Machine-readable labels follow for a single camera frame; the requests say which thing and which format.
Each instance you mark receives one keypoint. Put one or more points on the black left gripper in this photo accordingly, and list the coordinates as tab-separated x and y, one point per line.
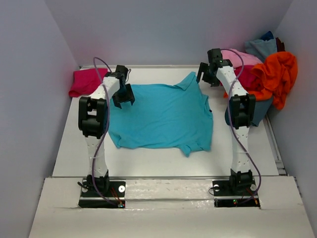
129	97

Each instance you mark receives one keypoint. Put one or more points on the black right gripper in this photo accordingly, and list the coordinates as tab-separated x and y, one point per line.
215	81

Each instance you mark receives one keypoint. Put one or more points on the turquoise t-shirt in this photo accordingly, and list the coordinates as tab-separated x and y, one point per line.
164	116

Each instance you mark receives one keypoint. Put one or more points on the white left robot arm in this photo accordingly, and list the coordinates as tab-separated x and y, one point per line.
93	122

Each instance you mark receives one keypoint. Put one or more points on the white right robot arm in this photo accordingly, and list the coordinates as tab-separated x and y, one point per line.
239	115

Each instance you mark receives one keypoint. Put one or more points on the pink t-shirt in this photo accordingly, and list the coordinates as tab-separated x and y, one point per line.
237	58

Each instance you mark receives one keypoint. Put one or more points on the folded magenta t-shirt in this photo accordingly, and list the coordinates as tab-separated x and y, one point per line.
85	82

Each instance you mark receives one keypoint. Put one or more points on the magenta t-shirt in pile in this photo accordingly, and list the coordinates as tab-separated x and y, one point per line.
246	78

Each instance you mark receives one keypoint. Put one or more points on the grey-blue t-shirt at back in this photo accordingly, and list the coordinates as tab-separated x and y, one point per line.
260	48

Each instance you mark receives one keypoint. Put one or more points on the slate blue t-shirt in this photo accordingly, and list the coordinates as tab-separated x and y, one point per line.
261	108

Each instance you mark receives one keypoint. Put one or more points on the dark blue t-shirt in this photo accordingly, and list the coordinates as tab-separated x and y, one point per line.
267	36

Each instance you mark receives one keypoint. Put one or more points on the orange t-shirt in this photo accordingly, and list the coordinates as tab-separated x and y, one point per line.
276	77

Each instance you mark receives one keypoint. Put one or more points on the maroon t-shirt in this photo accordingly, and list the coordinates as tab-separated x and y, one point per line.
280	45

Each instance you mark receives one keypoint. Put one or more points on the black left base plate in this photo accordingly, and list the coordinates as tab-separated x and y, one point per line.
114	198

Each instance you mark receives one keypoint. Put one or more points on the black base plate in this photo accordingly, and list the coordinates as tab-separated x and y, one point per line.
225	197
114	198

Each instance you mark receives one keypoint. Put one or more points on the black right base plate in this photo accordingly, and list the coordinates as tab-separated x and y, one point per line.
225	197

